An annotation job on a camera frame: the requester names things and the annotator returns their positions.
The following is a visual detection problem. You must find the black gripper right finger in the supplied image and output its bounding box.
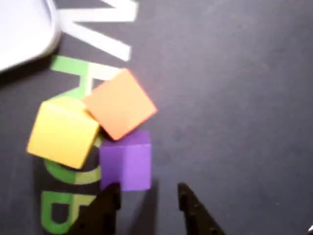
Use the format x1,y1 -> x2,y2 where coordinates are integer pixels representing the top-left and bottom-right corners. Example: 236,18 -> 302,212
176,182 -> 227,235

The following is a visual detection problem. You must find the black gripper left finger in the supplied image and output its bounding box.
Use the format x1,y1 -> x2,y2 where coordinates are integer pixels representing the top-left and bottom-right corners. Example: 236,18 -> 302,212
65,182 -> 122,235

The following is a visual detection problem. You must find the purple wooden block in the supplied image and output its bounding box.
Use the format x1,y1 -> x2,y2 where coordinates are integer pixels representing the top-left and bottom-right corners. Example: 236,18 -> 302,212
99,129 -> 153,192

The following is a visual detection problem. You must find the yellow wooden block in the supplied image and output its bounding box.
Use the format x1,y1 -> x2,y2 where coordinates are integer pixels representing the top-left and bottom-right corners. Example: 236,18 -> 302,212
26,96 -> 101,170

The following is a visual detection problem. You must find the orange wooden block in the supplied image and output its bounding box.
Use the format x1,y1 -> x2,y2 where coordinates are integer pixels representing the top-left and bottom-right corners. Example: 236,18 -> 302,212
81,68 -> 159,142

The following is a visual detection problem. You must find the white metal tray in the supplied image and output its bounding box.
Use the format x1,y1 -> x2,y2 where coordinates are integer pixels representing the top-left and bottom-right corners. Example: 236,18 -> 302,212
0,0 -> 61,75

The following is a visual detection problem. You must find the black mat with WOWROBO print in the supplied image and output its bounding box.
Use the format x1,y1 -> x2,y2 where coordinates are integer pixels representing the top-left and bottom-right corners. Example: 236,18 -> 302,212
0,0 -> 313,235

